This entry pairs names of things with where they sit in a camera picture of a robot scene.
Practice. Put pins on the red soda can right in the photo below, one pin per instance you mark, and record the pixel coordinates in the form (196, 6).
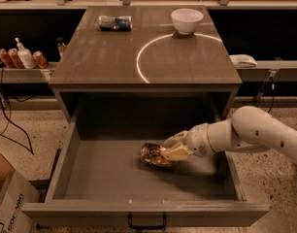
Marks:
(40, 59)

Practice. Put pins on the white pump bottle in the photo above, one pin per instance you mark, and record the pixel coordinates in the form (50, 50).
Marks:
(25, 55)

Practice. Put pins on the open grey top drawer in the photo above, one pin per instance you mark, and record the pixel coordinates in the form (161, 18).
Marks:
(99, 178)

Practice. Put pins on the white bowl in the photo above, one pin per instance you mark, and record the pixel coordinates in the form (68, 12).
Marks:
(186, 21)

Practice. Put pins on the red soda can middle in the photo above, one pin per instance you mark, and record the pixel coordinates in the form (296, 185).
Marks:
(13, 54)

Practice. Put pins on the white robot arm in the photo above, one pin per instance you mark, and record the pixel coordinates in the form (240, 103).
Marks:
(248, 129)

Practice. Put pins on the cardboard box with print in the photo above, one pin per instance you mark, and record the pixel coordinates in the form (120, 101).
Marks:
(15, 191)

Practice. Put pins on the black drawer handle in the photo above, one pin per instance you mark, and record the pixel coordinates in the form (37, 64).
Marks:
(140, 223)

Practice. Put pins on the small glass bottle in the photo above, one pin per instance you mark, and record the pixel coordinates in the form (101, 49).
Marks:
(61, 46)

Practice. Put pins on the grey side shelf left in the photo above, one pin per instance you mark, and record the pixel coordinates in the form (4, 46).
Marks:
(35, 75)

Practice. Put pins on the folded white cloth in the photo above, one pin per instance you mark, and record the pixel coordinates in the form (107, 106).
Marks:
(243, 60)

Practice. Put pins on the crushed orange gold can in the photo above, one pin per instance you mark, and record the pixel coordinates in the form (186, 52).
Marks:
(151, 154)

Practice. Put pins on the grey cabinet with top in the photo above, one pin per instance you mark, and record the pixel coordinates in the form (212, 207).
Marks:
(152, 56)

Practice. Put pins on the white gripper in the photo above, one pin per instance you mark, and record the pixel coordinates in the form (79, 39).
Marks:
(199, 140)

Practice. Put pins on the grey side shelf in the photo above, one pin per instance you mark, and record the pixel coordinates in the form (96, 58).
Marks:
(281, 70)
(35, 75)

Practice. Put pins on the grey side shelf right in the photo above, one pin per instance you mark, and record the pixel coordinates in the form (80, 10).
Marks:
(281, 70)

